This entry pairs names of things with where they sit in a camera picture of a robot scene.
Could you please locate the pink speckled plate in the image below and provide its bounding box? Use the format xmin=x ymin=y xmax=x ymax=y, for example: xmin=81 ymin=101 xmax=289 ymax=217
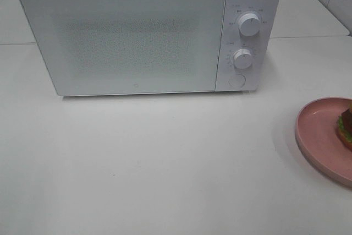
xmin=295 ymin=97 xmax=351 ymax=187

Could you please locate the burger with lettuce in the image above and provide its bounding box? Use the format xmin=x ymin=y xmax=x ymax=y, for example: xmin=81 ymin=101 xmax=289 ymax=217
xmin=337 ymin=104 xmax=352 ymax=150

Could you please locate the upper white power knob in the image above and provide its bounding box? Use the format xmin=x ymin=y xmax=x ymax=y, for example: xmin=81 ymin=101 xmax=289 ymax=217
xmin=238 ymin=12 xmax=261 ymax=37

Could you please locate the lower white timer knob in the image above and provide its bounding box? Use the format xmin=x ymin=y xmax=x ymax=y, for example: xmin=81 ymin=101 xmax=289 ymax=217
xmin=233 ymin=48 xmax=254 ymax=69

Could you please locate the white microwave door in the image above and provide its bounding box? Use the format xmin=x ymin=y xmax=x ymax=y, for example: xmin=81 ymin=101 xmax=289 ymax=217
xmin=20 ymin=0 xmax=224 ymax=96

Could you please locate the round white door button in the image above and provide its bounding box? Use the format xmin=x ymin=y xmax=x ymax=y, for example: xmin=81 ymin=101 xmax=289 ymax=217
xmin=228 ymin=74 xmax=246 ymax=89

